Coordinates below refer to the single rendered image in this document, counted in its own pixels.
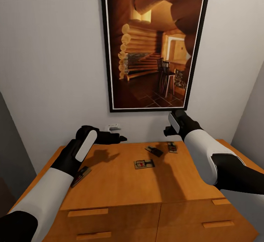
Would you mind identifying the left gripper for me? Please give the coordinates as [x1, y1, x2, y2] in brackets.
[99, 132, 127, 145]

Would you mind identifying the mousetrap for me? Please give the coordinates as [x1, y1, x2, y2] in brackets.
[70, 166, 92, 188]
[168, 141, 178, 153]
[134, 159, 155, 169]
[145, 145, 163, 157]

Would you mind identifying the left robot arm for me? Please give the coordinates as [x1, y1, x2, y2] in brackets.
[0, 123, 127, 242]

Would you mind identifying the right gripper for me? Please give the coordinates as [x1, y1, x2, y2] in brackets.
[164, 126, 177, 137]

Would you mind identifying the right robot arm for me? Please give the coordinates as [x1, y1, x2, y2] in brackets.
[164, 109, 264, 237]

